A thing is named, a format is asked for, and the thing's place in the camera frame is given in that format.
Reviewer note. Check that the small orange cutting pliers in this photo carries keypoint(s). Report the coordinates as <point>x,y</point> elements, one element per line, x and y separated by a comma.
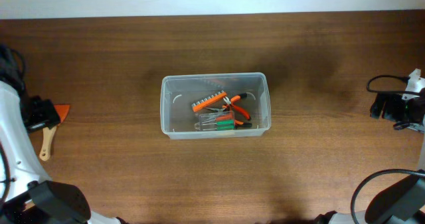
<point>231,105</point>

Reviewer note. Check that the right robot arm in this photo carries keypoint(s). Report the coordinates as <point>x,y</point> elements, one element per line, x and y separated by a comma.
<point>402,201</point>

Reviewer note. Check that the orange screwdriver bit holder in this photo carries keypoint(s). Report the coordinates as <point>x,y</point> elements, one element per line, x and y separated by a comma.
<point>206,102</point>

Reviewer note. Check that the orange scraper wooden handle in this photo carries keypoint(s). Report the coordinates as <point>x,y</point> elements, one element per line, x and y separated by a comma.
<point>48,133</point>

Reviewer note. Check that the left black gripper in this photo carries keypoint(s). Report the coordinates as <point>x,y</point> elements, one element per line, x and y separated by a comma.
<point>48,115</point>

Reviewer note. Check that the clear plastic container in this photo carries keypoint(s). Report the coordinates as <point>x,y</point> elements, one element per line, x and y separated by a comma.
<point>178,93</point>

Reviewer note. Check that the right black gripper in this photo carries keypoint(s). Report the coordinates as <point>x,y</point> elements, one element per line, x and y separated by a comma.
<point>389,112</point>

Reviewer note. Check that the orange black long-nose pliers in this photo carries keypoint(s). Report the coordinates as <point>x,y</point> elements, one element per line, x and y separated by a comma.
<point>224,108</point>

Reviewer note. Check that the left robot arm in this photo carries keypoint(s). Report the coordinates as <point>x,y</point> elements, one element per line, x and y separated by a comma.
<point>28,194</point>

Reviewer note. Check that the clear case coloured screwdrivers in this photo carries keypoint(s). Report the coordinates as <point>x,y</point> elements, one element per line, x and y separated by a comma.
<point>218,121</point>

